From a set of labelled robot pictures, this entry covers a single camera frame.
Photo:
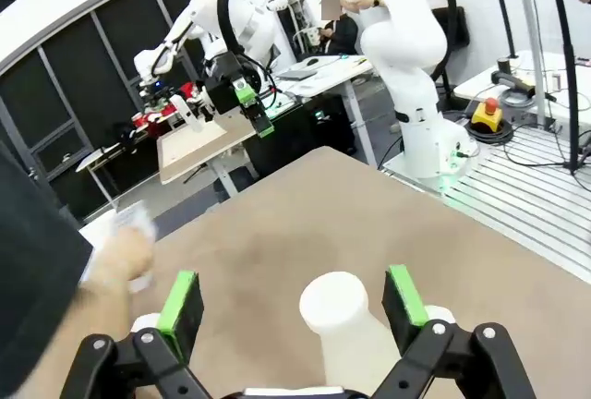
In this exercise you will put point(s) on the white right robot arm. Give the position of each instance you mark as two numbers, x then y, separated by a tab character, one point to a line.
406	39

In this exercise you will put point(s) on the wooden board table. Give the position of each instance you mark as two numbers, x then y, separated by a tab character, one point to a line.
198	149

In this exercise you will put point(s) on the person's left forearm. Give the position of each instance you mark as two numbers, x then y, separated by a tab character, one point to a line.
101	313

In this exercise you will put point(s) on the yellow red emergency stop button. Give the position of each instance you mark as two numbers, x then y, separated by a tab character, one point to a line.
487	115

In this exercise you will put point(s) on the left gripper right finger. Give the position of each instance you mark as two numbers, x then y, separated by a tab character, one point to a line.
406	320

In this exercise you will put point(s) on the white office desk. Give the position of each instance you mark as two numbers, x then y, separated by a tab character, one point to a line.
323	76

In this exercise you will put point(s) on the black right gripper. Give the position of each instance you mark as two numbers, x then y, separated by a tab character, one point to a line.
228	87

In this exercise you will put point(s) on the black curved pole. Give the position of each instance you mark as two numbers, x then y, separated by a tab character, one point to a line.
565	62

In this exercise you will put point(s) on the grey laptop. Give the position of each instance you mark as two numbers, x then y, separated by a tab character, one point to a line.
297	74

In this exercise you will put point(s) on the aluminium slatted base plate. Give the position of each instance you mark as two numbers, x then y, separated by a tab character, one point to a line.
522	205

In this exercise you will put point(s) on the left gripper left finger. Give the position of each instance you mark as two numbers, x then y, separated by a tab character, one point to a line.
175	325

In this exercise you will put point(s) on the white round flask stopper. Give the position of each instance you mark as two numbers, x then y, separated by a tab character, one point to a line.
333	295

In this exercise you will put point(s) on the slim white background robot arm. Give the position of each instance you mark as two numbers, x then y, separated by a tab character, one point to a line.
175	43

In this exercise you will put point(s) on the white equipment table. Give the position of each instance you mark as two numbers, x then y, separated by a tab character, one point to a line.
522	89

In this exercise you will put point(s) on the person in black t-shirt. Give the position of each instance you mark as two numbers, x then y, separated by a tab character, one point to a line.
37	256

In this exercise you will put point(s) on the translucent conical flask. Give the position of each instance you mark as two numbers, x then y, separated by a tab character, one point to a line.
355	353

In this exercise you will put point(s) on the black stand pole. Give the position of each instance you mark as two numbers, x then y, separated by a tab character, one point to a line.
505	11

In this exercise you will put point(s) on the seated person in dark clothes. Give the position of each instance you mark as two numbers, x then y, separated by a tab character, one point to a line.
339	32

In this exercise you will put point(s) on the person's left hand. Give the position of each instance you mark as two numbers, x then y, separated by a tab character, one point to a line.
124	256

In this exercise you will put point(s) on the black computer box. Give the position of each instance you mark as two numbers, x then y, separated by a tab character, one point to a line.
305	136

